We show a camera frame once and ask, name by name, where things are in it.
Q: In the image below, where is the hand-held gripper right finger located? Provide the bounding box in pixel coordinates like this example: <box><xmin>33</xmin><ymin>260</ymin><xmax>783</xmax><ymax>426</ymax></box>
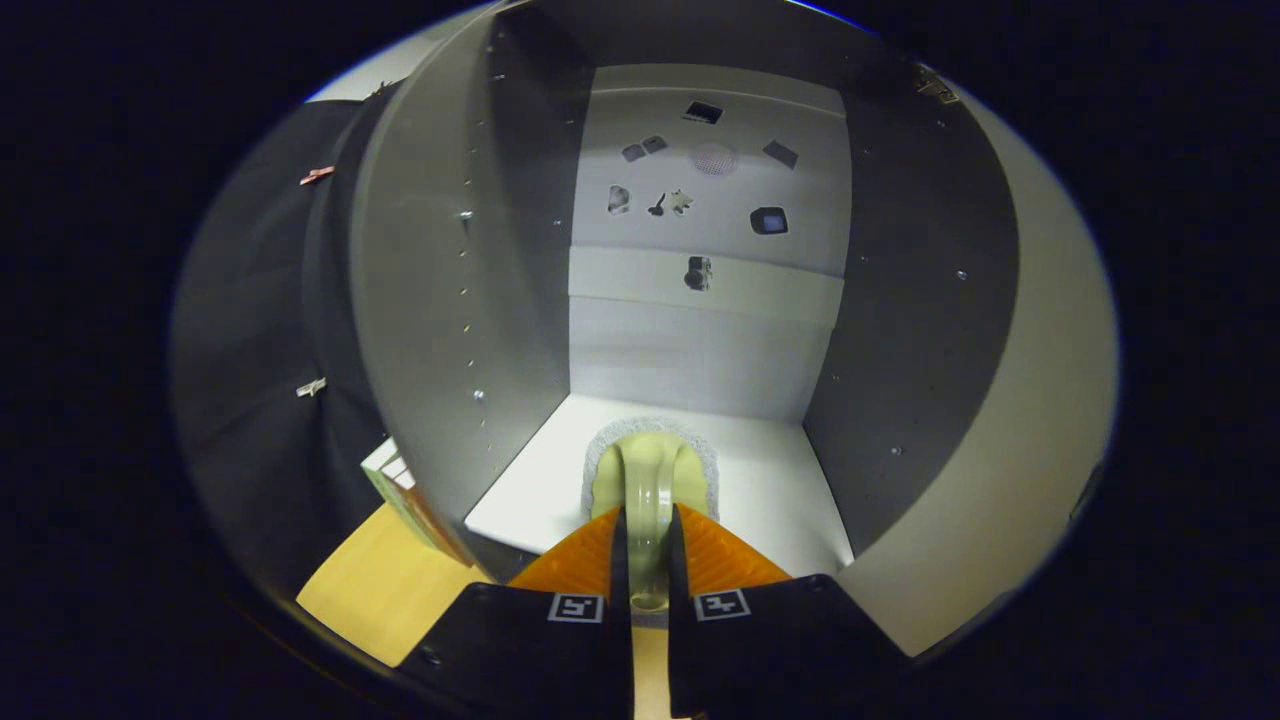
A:
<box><xmin>668</xmin><ymin>503</ymin><xmax>911</xmax><ymax>720</ymax></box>

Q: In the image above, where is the grey cabinet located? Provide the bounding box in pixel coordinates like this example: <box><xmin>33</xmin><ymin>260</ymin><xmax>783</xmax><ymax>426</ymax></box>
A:
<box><xmin>348</xmin><ymin>0</ymin><xmax>1021</xmax><ymax>586</ymax></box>

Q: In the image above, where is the pale green brush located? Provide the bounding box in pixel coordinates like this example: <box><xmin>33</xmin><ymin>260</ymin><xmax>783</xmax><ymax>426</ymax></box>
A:
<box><xmin>582</xmin><ymin>418</ymin><xmax>721</xmax><ymax>613</ymax></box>

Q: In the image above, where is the metal cabinet hinge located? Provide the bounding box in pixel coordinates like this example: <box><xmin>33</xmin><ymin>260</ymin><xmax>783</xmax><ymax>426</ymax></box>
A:
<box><xmin>915</xmin><ymin>65</ymin><xmax>961</xmax><ymax>106</ymax></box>

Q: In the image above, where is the black backdrop cloth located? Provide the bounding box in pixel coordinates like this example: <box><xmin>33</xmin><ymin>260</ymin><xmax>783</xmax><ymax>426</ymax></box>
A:
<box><xmin>170</xmin><ymin>95</ymin><xmax>401</xmax><ymax>601</ymax></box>

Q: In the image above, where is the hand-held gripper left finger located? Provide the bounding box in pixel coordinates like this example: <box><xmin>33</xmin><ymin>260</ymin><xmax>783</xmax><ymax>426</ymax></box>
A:
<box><xmin>400</xmin><ymin>505</ymin><xmax>636</xmax><ymax>720</ymax></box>

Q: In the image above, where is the pale green book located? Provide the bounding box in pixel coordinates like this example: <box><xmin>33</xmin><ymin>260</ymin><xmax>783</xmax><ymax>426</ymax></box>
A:
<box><xmin>360</xmin><ymin>437</ymin><xmax>441</xmax><ymax>551</ymax></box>

